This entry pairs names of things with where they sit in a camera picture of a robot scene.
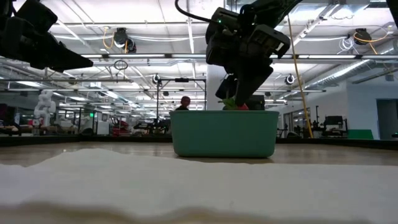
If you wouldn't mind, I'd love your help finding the black monitor on stand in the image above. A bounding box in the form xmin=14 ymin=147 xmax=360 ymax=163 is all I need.
xmin=322 ymin=115 xmax=345 ymax=138

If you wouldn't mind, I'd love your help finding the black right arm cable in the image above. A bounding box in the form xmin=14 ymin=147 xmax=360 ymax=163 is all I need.
xmin=174 ymin=0 xmax=220 ymax=25

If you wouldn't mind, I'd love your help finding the person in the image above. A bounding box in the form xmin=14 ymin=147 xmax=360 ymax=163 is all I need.
xmin=175 ymin=95 xmax=192 ymax=111

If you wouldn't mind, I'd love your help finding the black background frame stand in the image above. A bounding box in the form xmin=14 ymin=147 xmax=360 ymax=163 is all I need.
xmin=155 ymin=77 xmax=208 ymax=111

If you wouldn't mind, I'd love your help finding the black aluminium table frame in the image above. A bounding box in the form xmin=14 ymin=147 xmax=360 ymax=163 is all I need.
xmin=0 ymin=134 xmax=398 ymax=151

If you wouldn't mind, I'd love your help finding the teal plastic tupperware container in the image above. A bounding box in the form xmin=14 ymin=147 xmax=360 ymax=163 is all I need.
xmin=170 ymin=110 xmax=280 ymax=158

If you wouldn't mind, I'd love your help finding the yellow hanging cable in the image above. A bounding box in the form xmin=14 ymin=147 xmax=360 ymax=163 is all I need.
xmin=287 ymin=14 xmax=314 ymax=139

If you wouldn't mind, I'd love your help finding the green box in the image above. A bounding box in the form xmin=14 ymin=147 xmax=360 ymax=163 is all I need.
xmin=347 ymin=129 xmax=374 ymax=141

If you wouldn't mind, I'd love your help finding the red toy strawberry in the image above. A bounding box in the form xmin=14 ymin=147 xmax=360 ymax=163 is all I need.
xmin=218 ymin=98 xmax=250 ymax=111

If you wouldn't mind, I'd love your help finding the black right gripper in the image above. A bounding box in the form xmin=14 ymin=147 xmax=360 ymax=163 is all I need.
xmin=205 ymin=6 xmax=292 ymax=107

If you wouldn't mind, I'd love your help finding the white folded cloth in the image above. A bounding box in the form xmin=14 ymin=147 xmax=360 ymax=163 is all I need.
xmin=0 ymin=147 xmax=398 ymax=224

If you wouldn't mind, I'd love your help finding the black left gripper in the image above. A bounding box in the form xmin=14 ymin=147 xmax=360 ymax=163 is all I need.
xmin=0 ymin=0 xmax=94 ymax=72

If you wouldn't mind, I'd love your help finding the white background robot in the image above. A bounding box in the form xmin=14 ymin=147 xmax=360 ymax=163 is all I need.
xmin=33 ymin=90 xmax=58 ymax=127

